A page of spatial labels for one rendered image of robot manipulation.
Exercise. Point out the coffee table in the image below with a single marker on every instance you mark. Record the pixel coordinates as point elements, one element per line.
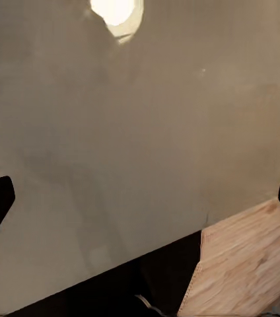
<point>126,125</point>

